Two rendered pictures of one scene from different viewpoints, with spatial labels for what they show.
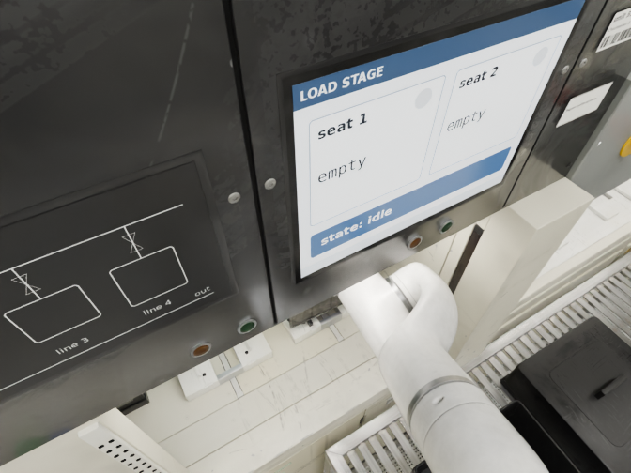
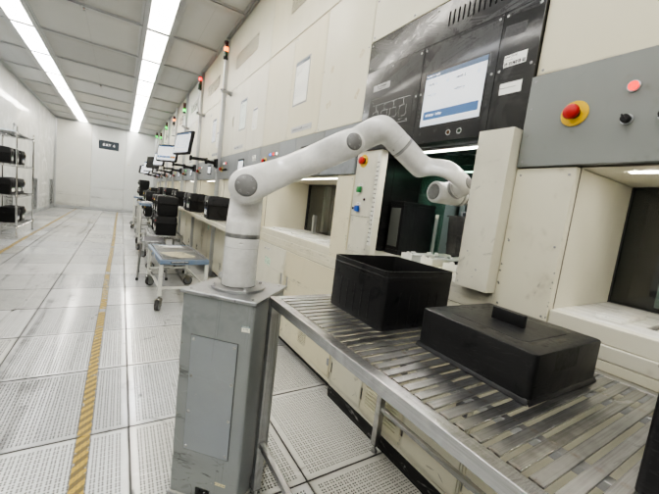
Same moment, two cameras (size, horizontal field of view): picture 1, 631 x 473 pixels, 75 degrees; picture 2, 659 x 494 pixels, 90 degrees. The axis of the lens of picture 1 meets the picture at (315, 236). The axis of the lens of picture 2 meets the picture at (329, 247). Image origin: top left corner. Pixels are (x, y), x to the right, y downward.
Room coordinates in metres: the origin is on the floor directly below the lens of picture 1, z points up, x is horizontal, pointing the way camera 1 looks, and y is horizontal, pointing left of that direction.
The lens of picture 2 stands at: (-0.15, -1.44, 1.08)
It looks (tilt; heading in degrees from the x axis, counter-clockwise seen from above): 7 degrees down; 88
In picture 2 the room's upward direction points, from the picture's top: 7 degrees clockwise
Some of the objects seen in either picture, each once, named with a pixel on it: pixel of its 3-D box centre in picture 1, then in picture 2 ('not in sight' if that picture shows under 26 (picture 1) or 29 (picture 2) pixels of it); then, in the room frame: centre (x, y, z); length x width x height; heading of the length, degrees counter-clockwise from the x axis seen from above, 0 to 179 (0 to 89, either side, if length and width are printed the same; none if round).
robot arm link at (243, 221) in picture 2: not in sight; (245, 203); (-0.42, -0.22, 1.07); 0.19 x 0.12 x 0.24; 101
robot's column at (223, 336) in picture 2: not in sight; (228, 384); (-0.41, -0.25, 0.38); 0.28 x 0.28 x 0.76; 75
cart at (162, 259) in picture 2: not in sight; (177, 272); (-1.54, 1.95, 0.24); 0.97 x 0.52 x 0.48; 123
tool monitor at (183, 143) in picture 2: not in sight; (197, 149); (-1.72, 2.76, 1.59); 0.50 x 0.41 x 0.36; 30
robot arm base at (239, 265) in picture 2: not in sight; (240, 262); (-0.41, -0.25, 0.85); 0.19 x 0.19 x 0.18
